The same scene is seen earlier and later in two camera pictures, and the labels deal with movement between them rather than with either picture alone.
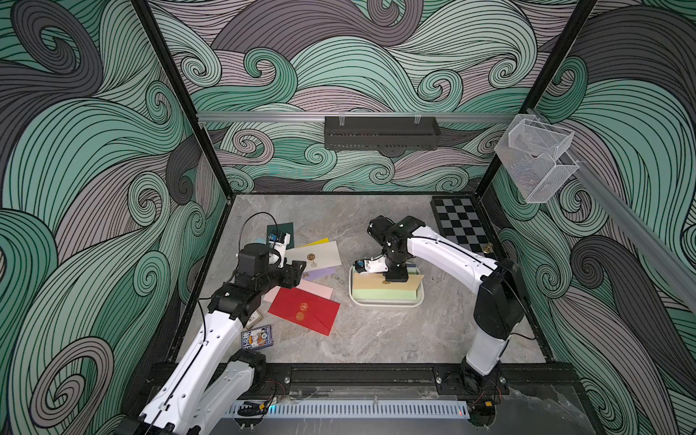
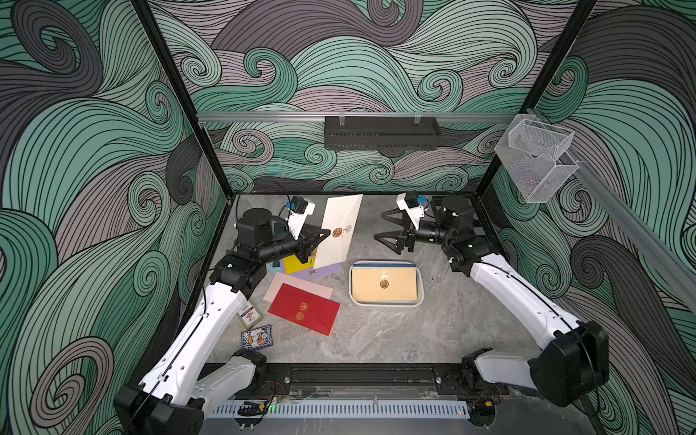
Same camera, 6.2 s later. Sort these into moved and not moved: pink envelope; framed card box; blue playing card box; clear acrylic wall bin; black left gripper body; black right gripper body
Moved: black right gripper body; black left gripper body
Not moved: pink envelope; framed card box; blue playing card box; clear acrylic wall bin
